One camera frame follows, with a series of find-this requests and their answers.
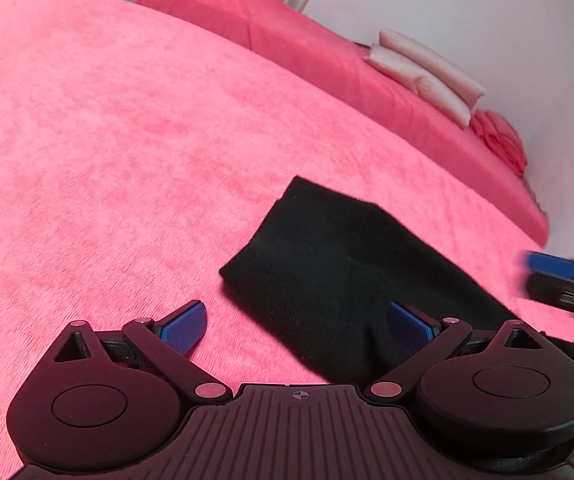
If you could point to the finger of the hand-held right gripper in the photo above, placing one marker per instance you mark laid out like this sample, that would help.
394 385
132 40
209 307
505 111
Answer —
554 264

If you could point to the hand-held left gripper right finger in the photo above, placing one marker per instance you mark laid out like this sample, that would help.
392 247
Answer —
408 327

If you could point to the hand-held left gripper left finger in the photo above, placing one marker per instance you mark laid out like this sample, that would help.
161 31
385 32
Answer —
183 330

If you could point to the black pants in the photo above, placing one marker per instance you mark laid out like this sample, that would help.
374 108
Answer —
337 260

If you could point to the folded red blanket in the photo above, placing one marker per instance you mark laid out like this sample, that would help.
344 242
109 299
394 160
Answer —
499 137

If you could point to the pink fleece blanket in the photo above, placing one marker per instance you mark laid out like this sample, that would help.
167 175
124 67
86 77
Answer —
117 160

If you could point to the red bed cover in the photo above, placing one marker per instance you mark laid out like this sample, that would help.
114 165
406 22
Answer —
347 85

